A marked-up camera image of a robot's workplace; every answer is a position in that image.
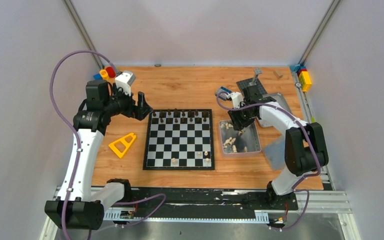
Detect metal tin box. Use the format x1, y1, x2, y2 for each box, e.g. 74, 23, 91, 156
218, 120, 262, 158

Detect black white chessboard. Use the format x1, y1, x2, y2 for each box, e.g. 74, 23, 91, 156
142, 109, 216, 171

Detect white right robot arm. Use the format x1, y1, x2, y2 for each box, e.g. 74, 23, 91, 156
220, 85, 329, 209

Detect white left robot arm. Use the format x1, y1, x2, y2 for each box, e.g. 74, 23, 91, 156
44, 80, 153, 230

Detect blue grey toy brick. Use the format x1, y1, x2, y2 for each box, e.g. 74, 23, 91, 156
215, 86, 232, 101

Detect coloured toy cylinders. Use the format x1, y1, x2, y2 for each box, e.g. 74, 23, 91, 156
93, 66, 117, 81

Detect yellow triangular plastic stand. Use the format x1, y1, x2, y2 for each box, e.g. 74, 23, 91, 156
108, 132, 137, 159

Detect blue plastic bag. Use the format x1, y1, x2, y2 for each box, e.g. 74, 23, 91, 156
262, 135, 286, 171

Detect small wooden block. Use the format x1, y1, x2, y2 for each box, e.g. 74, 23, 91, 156
273, 70, 284, 79

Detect coloured toy brick stack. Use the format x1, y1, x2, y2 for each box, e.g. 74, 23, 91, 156
289, 64, 313, 92

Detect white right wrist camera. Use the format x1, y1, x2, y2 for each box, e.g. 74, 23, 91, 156
230, 92, 244, 109

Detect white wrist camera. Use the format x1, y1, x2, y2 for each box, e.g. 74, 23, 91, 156
230, 92, 244, 109
115, 70, 136, 96

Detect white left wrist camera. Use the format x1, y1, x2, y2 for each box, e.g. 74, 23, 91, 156
115, 70, 136, 96

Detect grey brick baseplate with post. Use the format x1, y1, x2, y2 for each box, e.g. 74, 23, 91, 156
236, 68, 268, 95

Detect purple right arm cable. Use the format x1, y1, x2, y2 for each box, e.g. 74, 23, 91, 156
215, 91, 322, 232

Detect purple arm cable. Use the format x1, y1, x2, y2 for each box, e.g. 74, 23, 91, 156
48, 50, 168, 240
215, 91, 322, 232

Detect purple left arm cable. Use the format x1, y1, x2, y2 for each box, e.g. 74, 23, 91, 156
48, 50, 168, 240

